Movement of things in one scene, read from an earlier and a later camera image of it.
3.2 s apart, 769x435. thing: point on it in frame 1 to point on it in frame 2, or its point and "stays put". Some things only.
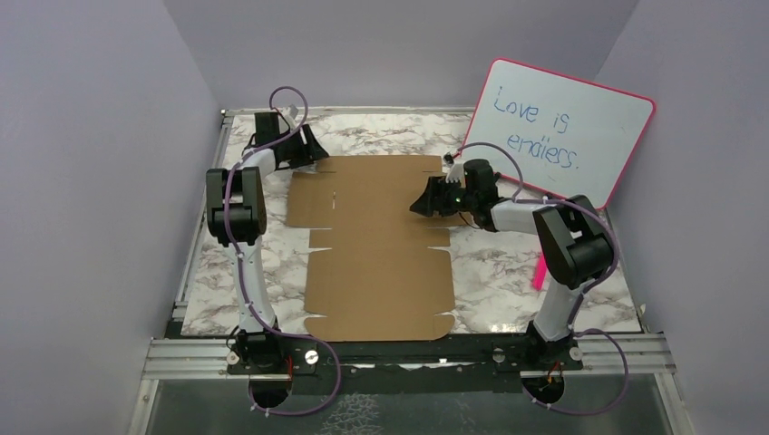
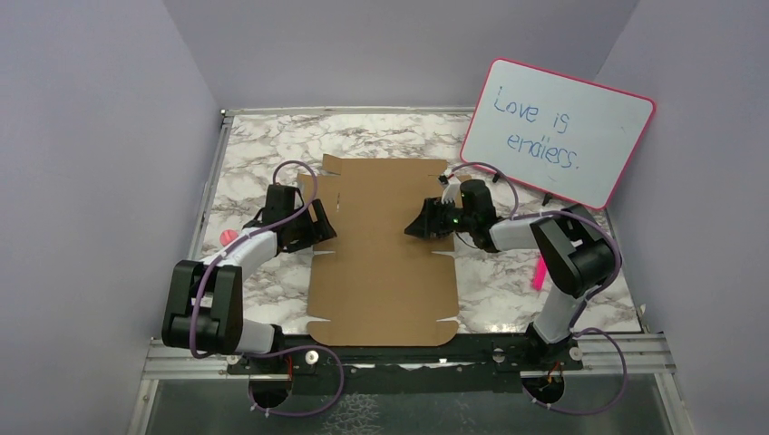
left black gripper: [312, 151] to [317, 231]
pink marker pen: [540, 272] stays put
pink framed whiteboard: [570, 138] stays put
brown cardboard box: [378, 280] stays put
